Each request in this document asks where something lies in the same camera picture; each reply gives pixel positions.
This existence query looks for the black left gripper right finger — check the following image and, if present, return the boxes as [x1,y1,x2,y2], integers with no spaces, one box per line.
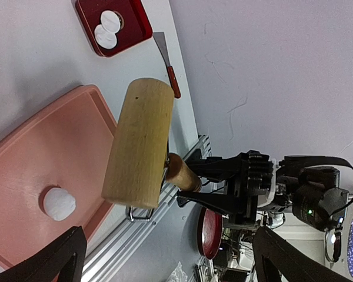
[252,226,348,282]

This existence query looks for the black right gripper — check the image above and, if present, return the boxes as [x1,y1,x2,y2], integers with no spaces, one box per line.
[177,150,274,225]

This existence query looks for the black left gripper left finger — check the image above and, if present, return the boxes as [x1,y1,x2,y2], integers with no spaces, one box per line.
[0,226,87,281]

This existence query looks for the white dough piece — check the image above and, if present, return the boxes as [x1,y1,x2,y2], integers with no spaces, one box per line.
[43,187,76,221]

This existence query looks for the pink plastic tray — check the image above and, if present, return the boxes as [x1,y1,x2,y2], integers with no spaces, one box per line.
[0,85,116,269]

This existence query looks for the wooden rolling pin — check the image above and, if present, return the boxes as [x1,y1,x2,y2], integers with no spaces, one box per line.
[101,78,202,222]

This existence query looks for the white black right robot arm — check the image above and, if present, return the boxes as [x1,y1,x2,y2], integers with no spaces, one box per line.
[177,150,353,231]

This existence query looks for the flat white dumpling wrapper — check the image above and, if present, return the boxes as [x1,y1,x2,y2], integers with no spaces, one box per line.
[101,10,121,33]

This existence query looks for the round dark red plate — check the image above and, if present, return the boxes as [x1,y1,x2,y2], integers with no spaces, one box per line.
[197,207,223,260]

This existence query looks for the dark red square tray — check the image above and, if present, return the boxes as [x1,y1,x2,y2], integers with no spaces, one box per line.
[75,0,153,58]

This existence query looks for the metal scraper red handle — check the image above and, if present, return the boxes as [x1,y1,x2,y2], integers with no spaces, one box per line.
[153,32,181,99]

